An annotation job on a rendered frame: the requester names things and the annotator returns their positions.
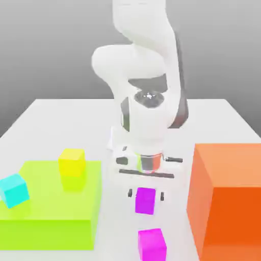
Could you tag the small yellow cube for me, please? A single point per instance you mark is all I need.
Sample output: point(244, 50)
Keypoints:
point(71, 163)

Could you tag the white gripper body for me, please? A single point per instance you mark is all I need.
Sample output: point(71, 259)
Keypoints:
point(146, 180)

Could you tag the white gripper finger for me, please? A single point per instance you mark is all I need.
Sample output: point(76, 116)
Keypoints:
point(162, 196)
point(129, 192)

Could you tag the small cyan cube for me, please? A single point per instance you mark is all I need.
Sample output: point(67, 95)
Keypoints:
point(14, 191)

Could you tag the large lime green box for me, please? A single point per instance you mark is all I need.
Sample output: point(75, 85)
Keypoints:
point(47, 204)

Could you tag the large orange box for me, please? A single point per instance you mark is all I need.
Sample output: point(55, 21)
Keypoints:
point(230, 204)

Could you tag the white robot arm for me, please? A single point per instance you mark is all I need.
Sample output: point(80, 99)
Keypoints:
point(142, 61)

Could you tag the small magenta cube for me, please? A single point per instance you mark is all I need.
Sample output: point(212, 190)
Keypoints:
point(145, 200)
point(152, 244)

